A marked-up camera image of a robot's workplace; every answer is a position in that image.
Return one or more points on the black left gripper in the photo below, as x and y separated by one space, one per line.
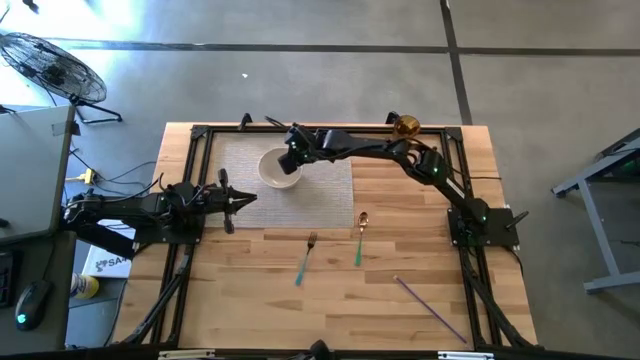
217 199

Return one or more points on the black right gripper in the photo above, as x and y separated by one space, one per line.
290 162

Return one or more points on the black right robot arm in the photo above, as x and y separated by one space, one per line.
370 145

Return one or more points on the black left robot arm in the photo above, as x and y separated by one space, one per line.
140 205

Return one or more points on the white ceramic bowl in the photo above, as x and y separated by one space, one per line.
267 172

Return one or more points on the grey woven placemat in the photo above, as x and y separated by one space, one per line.
320 200

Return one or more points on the amber plastic cup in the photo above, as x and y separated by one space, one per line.
406 126

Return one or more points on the white cardboard box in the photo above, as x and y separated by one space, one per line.
107 262

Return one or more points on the yellow and white canister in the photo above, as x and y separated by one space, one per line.
85 286

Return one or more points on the grey desk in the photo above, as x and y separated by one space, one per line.
30 170

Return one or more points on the black floor fan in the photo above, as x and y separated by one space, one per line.
55 70

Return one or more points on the black computer mouse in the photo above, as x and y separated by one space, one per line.
32 305

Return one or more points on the black keyboard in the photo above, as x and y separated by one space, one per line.
7 277

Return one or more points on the grey metal table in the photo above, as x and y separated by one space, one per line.
585 200

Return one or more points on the black aluminium table frame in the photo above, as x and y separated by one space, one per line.
225 129

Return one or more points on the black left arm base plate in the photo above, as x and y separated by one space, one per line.
170 235

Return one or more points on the black table-level camera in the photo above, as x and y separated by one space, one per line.
321 350

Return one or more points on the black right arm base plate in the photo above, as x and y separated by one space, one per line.
500 227

